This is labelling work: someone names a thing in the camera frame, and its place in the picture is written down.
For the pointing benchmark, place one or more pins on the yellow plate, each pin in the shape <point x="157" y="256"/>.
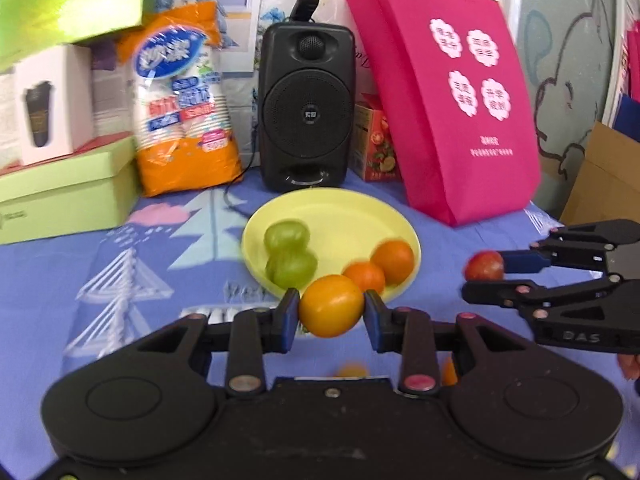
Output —
<point x="340" y="225"/>

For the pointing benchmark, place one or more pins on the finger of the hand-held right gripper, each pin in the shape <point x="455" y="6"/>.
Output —
<point x="500" y="293"/>
<point x="525" y="261"/>

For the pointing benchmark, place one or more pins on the white round frame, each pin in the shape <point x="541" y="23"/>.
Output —
<point x="617" y="35"/>

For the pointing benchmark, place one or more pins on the green round fruit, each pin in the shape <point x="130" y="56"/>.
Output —
<point x="292" y="269"/>
<point x="285" y="237"/>

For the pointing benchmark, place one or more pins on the pink tote bag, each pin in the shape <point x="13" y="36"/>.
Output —
<point x="450" y="135"/>

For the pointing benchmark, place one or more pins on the blue printed tablecloth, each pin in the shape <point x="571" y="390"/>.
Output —
<point x="150" y="270"/>

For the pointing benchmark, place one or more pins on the small red round fruit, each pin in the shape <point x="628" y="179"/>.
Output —
<point x="482" y="266"/>

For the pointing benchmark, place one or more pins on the orange paper cup pack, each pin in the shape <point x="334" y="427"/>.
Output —
<point x="185" y="160"/>

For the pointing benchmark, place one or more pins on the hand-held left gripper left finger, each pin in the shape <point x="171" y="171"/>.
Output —
<point x="289" y="320"/>

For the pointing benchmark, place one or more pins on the orange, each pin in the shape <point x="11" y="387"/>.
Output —
<point x="394" y="262"/>
<point x="365" y="276"/>

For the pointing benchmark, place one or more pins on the white printed box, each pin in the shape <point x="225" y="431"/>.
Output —
<point x="112" y="100"/>

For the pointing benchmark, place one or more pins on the white box with cup picture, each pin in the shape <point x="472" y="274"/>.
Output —
<point x="65" y="110"/>

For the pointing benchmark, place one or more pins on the red fruit-printed carton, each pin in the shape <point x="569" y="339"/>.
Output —
<point x="372" y="145"/>

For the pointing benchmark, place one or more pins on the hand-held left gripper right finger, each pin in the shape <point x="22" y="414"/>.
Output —
<point x="373" y="321"/>

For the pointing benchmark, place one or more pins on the person's right hand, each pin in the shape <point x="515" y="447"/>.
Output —
<point x="632" y="366"/>

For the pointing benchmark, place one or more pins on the light green box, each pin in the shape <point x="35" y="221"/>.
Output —
<point x="60" y="200"/>

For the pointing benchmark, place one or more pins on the small orange fruit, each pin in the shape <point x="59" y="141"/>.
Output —
<point x="449" y="373"/>

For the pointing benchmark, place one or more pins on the blue folder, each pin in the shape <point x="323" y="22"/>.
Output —
<point x="627" y="115"/>

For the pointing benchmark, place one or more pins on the red flat box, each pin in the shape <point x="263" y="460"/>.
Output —
<point x="97" y="144"/>

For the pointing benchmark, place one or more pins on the black speaker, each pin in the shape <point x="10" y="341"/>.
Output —
<point x="305" y="110"/>

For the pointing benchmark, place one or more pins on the yellow-orange round fruit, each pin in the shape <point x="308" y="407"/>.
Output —
<point x="330" y="305"/>

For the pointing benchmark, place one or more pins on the brown cardboard box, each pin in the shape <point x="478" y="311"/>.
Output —
<point x="605" y="180"/>

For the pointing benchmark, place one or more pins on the purple box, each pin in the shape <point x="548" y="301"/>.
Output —
<point x="107" y="55"/>

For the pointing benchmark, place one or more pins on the shiny green bag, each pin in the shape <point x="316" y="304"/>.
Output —
<point x="75" y="0"/>

